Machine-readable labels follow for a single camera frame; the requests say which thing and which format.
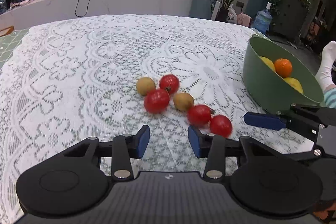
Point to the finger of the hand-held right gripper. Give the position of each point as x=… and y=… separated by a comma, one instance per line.
x=315, y=112
x=262, y=120

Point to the person's striped pants leg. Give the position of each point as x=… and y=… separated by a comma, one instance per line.
x=331, y=98

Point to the pink bag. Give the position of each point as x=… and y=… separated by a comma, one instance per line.
x=244, y=19

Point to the white lace tablecloth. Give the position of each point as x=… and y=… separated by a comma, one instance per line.
x=78, y=69

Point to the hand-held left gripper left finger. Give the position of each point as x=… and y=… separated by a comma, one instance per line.
x=143, y=141

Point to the brown kiwi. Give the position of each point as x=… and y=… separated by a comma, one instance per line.
x=183, y=102
x=145, y=86

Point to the person's white sock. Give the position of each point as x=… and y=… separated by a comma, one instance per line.
x=326, y=66

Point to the dark wall socket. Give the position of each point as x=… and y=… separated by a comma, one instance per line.
x=239, y=4

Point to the grey-green trash can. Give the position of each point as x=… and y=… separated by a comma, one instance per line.
x=202, y=6

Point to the white marble television console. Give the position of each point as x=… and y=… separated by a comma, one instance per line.
x=131, y=3

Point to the dark green cabinet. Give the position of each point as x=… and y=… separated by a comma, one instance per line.
x=288, y=16

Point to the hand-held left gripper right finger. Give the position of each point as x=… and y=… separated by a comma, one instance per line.
x=194, y=142

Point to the blue water jug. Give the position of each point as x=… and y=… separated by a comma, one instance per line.
x=262, y=20

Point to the plain yellow-green pear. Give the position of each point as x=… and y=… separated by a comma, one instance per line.
x=294, y=83

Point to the red-blushed yellow-green pear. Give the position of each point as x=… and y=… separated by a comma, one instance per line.
x=267, y=64

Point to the white plastic bag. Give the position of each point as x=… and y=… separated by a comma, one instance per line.
x=231, y=15

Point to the green colander bowl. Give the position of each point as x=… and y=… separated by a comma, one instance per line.
x=262, y=90

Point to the orange cardboard box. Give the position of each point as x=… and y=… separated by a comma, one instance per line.
x=6, y=31

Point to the orange mandarin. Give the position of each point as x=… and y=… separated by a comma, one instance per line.
x=283, y=67

